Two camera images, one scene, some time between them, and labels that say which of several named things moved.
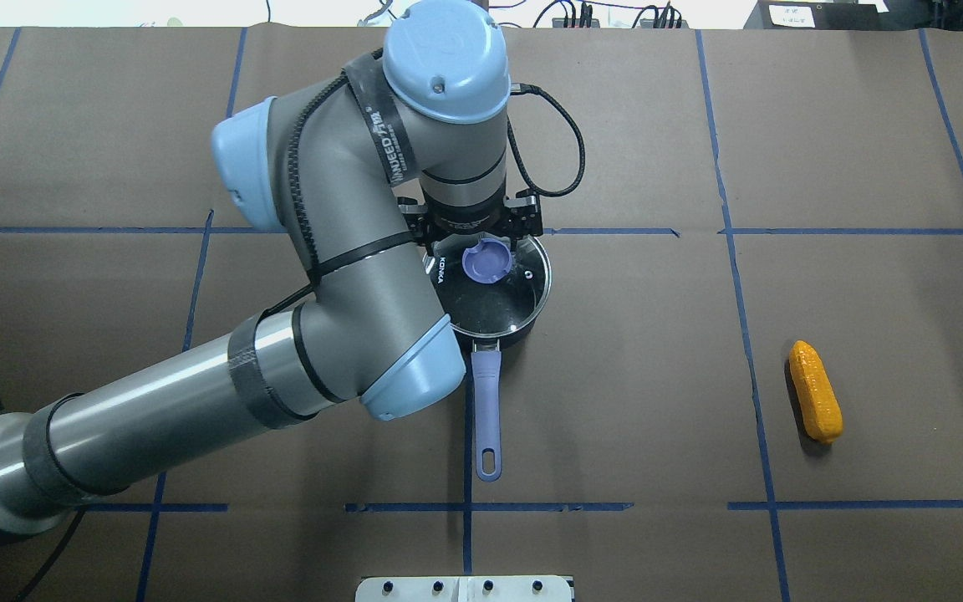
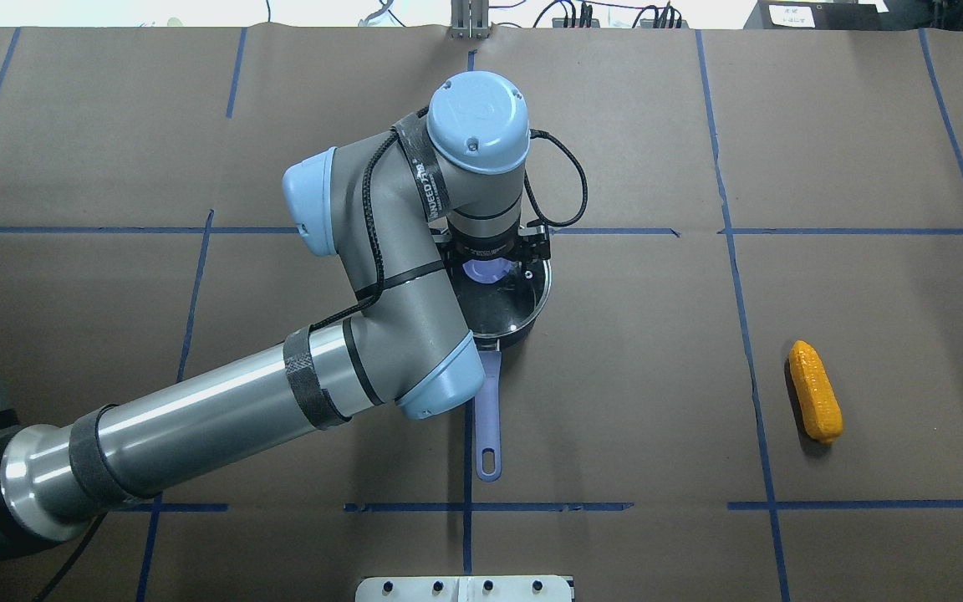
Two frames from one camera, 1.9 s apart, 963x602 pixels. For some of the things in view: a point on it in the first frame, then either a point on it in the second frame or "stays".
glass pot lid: [486, 287] stays
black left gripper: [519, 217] -> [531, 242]
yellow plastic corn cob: [818, 400] stays
